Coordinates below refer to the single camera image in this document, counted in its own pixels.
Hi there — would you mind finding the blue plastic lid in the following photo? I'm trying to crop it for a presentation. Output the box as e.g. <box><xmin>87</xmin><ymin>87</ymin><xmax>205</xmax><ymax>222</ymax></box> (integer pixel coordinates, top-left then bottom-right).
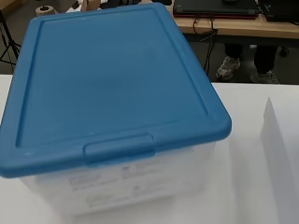
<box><xmin>0</xmin><ymin>3</ymin><xmax>233</xmax><ymax>179</ymax></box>

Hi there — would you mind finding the clear plastic box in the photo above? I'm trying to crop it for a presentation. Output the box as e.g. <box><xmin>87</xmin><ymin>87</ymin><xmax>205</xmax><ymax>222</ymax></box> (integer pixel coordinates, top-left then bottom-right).
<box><xmin>18</xmin><ymin>141</ymin><xmax>219</xmax><ymax>218</ymax></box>

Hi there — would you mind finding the person's grey shoe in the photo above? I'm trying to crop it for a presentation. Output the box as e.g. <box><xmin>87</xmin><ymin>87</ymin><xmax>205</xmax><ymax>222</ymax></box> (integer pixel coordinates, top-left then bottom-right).
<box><xmin>250</xmin><ymin>70</ymin><xmax>279</xmax><ymax>85</ymax></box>
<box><xmin>215</xmin><ymin>55</ymin><xmax>241</xmax><ymax>81</ymax></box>

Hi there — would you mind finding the black laptop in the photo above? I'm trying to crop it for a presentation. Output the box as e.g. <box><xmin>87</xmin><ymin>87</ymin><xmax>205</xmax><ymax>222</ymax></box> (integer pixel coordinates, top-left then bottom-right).
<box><xmin>172</xmin><ymin>0</ymin><xmax>261</xmax><ymax>20</ymax></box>

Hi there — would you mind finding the wooden desk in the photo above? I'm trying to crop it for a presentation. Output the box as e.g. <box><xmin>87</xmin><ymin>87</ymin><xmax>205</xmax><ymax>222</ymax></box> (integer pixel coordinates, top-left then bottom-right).
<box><xmin>172</xmin><ymin>12</ymin><xmax>299</xmax><ymax>48</ymax></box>

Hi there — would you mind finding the tape roll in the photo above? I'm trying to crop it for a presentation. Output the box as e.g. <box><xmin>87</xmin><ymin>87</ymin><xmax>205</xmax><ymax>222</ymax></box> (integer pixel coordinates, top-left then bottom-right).
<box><xmin>35</xmin><ymin>5</ymin><xmax>57</xmax><ymax>17</ymax></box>

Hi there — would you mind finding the black case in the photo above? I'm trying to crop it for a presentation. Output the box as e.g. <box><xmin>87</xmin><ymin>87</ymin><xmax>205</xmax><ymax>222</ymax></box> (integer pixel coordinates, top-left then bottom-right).
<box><xmin>258</xmin><ymin>0</ymin><xmax>299</xmax><ymax>23</ymax></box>

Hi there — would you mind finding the black hanging cable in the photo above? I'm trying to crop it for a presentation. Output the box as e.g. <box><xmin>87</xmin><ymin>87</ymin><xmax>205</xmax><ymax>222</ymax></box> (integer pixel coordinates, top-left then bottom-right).
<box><xmin>192</xmin><ymin>17</ymin><xmax>219</xmax><ymax>76</ymax></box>

